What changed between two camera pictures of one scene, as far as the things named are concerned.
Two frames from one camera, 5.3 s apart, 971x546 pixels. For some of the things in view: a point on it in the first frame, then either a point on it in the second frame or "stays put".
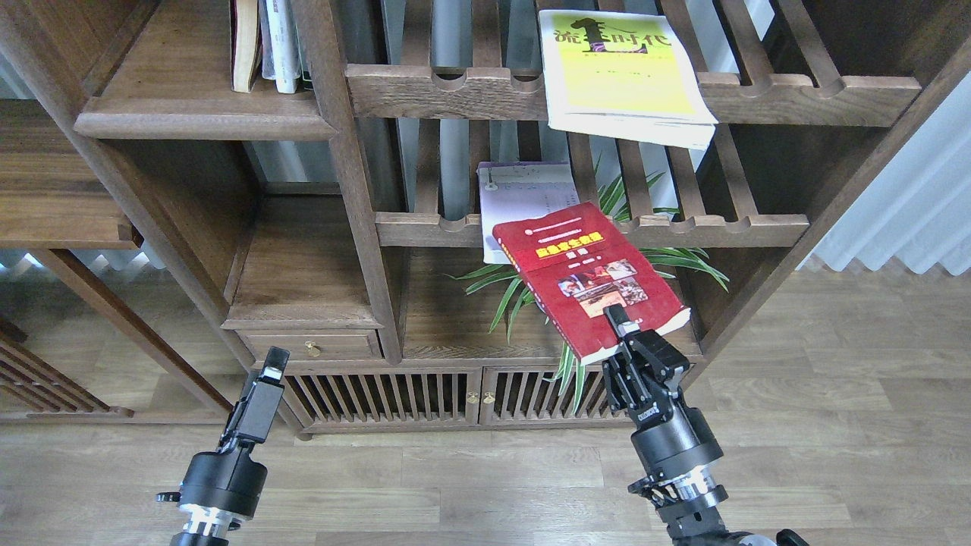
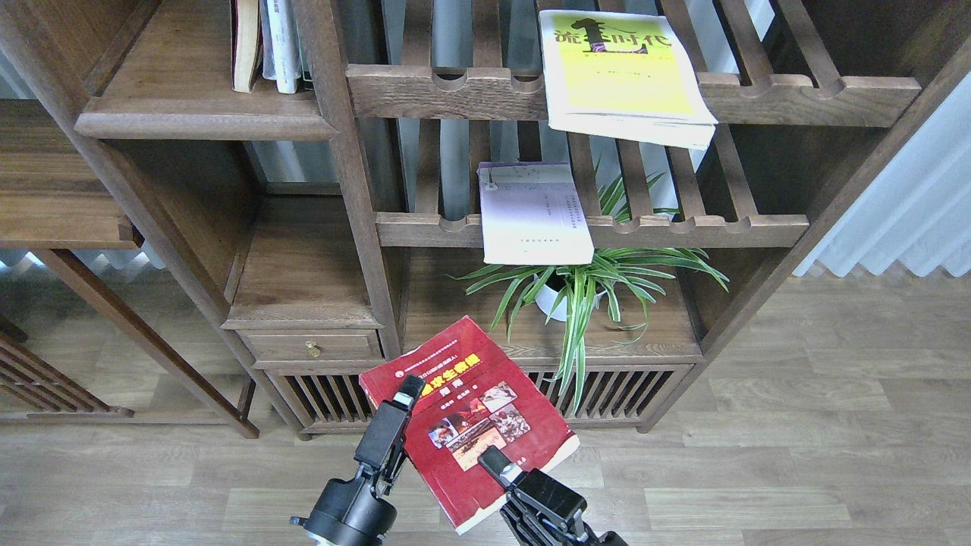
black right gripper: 670,437 -> 541,510
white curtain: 916,210 stays put
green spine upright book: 306,73 stays put
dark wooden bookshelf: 432,205 stays put
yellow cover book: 620,74 stays put
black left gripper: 227,483 -> 358,511
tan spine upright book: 246,46 stays put
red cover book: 579,265 -> 474,399
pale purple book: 513,191 stays put
